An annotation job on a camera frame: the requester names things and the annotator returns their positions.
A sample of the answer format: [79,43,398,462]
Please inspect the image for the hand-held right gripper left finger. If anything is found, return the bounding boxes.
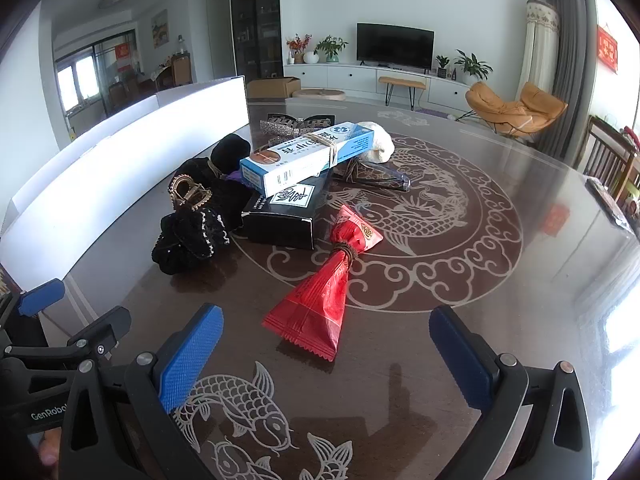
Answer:
[59,303,224,480]

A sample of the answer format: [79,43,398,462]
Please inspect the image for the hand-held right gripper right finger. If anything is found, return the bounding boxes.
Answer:
[429,305,593,480]

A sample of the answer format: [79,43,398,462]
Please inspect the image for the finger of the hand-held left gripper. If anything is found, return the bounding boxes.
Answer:
[16,278,67,317]
[4,306,132,362]

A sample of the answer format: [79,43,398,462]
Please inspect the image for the black beaded cloth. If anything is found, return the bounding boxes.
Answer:
[151,195,246,276]

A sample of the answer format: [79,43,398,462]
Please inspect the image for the red plastic packet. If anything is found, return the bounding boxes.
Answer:
[261,205,385,362]

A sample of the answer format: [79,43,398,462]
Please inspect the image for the golden hair claw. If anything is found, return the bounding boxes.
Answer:
[167,174,211,211]

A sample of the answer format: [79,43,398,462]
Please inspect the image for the black printed carton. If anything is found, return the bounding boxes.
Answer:
[241,172,333,251]

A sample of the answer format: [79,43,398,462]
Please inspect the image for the blue and white carton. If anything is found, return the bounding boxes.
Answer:
[240,121,376,199]

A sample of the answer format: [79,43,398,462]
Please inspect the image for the dark wooden patterned desktop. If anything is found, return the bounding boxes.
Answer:
[37,95,640,480]

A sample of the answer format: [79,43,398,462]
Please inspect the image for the person's left hand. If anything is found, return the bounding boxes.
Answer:
[31,435,61,467]

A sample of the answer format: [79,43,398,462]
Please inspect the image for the white partition board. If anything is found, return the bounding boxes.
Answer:
[0,76,250,286]

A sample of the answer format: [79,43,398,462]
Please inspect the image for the black knit bundle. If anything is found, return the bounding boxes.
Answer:
[172,133,253,201]

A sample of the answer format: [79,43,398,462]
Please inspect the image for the cream knit pouch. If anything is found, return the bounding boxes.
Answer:
[357,121,396,164]

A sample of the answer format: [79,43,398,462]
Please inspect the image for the dark wooden chair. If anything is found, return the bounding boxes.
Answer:
[582,115,640,206]

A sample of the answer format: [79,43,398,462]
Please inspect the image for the orange lounge chair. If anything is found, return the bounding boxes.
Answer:
[457,81,569,137]

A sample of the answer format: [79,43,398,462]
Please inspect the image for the black packet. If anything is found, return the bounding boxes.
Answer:
[264,110,335,126]

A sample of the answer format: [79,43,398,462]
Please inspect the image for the wooden sideboard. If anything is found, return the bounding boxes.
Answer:
[170,52,193,86]

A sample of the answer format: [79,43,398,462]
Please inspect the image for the cardboard box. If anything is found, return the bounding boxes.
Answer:
[246,76,302,100]

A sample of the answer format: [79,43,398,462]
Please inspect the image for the wooden bench with metal legs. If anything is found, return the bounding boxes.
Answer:
[378,76,427,110]

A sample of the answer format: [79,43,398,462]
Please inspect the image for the large leafy potted plant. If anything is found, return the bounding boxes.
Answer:
[454,50,493,86]

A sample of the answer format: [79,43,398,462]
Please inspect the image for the round beige pet scratcher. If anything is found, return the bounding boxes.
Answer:
[292,88,347,101]

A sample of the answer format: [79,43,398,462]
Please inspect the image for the white television cabinet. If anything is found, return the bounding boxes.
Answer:
[284,62,473,111]

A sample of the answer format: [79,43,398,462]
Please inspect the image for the grey curtain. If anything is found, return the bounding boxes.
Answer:
[542,0,598,158]

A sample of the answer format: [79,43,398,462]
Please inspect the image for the white curtain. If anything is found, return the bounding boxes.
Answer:
[515,0,560,106]

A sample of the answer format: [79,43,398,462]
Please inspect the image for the black flat television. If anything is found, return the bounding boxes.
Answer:
[356,23,435,62]

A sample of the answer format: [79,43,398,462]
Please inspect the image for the potted plant with red flowers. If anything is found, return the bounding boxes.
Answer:
[286,34,312,65]

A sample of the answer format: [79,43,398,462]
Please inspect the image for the green potted plant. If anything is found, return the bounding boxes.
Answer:
[315,35,349,64]

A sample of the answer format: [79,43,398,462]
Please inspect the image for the dark glass display cabinet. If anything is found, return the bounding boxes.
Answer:
[230,0,282,81]

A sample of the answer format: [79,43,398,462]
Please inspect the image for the brown hair tie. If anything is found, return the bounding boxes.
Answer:
[330,242,360,266]

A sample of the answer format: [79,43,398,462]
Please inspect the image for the clear frame eyeglasses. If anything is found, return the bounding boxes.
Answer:
[332,157,412,193]

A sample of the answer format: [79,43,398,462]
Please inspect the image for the framed wall painting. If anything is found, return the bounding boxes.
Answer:
[151,9,169,49]

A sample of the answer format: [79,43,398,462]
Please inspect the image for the red wall hanging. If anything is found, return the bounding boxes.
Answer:
[597,25,619,75]

